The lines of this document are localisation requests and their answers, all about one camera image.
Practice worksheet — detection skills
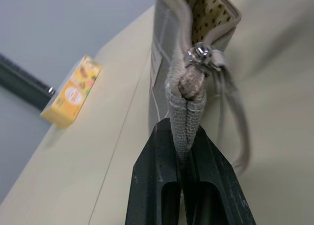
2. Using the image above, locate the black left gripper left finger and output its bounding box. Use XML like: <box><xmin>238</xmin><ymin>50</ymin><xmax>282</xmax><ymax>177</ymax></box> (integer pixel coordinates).
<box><xmin>125</xmin><ymin>118</ymin><xmax>183</xmax><ymax>225</ymax></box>

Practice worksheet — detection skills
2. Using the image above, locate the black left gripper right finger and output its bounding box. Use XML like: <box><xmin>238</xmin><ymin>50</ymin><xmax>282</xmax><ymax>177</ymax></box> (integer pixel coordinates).
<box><xmin>181</xmin><ymin>124</ymin><xmax>257</xmax><ymax>225</ymax></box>

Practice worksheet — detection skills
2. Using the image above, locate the grey grid fabric pouch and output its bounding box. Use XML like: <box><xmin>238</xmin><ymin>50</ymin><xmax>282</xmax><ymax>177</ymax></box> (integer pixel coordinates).
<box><xmin>148</xmin><ymin>0</ymin><xmax>249</xmax><ymax>173</ymax></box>

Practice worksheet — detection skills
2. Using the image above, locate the yellow printed cardboard box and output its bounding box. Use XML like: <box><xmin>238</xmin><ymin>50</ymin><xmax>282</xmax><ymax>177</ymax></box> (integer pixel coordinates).
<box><xmin>40</xmin><ymin>54</ymin><xmax>103</xmax><ymax>129</ymax></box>

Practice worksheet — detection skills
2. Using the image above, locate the dark ribbed floor strip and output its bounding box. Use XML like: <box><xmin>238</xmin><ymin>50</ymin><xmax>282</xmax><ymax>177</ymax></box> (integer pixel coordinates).
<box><xmin>0</xmin><ymin>53</ymin><xmax>55</xmax><ymax>111</ymax></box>

